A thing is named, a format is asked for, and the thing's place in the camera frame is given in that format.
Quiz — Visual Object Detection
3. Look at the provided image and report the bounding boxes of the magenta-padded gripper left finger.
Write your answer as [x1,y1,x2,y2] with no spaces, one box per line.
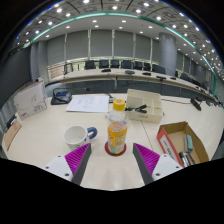
[43,142,93,186]

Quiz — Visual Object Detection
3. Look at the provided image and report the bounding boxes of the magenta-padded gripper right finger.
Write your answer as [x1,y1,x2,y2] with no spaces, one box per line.
[132,142,184,186]

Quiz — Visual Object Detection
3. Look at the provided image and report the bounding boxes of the yellow-capped orange drink bottle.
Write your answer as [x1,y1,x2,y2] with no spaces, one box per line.
[106,98,129,155]

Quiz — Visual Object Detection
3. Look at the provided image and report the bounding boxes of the flat round red coaster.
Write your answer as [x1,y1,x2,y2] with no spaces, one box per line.
[104,140,128,157]

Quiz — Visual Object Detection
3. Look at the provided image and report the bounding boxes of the dark marker pen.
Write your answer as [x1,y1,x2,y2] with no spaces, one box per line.
[178,151,189,168]
[186,152,197,166]

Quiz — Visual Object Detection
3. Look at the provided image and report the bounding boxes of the brown open cardboard box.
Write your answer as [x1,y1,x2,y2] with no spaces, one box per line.
[156,120,210,168]

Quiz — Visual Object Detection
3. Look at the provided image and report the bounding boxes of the white open organizer box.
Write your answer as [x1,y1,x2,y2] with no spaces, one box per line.
[125,88,164,124]

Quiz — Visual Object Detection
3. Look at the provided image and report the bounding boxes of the grey-green block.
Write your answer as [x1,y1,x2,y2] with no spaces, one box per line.
[184,134,195,153]

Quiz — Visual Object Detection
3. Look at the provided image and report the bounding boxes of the white printed paper sheet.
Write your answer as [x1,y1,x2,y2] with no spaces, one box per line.
[65,94,110,114]

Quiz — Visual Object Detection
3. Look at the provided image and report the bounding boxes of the black desk phone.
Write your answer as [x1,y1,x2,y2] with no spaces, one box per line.
[50,87,73,106]

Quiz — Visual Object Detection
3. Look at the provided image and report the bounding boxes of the brown flat envelope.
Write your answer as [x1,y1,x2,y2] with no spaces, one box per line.
[2,118,23,152]

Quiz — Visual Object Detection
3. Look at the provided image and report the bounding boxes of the white cardboard box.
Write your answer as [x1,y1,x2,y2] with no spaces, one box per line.
[13,79,48,121]

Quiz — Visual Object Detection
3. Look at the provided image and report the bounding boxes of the long curved conference desk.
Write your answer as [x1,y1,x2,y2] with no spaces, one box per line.
[46,68,218,101]

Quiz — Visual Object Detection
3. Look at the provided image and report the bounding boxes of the black office chairs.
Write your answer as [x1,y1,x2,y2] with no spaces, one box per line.
[63,59,214,88]

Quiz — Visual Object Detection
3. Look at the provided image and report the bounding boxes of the ceiling lights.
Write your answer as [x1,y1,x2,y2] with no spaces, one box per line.
[14,0,224,81]

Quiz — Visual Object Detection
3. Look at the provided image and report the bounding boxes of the white mug with blue handle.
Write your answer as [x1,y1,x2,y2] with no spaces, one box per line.
[63,125,98,151]

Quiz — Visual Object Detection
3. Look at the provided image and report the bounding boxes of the black clip with cable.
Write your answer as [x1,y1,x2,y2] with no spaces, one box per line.
[124,104,149,114]

